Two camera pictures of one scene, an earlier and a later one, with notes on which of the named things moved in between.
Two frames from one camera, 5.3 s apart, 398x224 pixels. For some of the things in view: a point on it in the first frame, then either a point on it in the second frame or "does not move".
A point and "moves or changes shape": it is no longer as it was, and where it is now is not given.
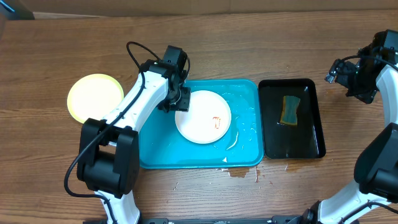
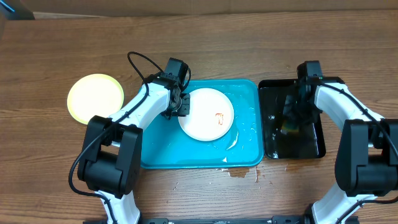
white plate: x=208 y=120 does not move
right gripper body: x=354 y=81 -> x=302 y=112
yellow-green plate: x=92 y=96 does not move
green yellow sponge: x=290 y=109 moves or changes shape
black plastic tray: x=291 y=124 does not move
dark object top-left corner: x=15 y=10 does not move
